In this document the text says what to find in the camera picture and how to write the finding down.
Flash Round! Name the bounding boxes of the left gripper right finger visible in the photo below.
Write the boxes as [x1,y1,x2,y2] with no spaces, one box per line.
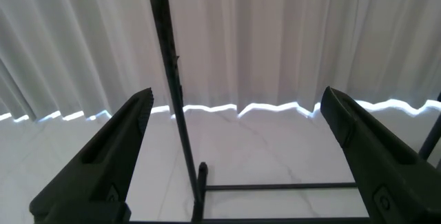
[320,85,441,224]

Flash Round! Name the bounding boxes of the white curtain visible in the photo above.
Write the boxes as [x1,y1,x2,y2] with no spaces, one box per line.
[0,0,441,123]

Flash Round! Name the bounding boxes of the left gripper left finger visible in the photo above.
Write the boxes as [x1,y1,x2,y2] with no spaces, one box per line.
[29,87,154,224]

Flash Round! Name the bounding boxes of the black clothes rack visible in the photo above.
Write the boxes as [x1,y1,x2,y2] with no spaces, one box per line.
[148,0,441,223]

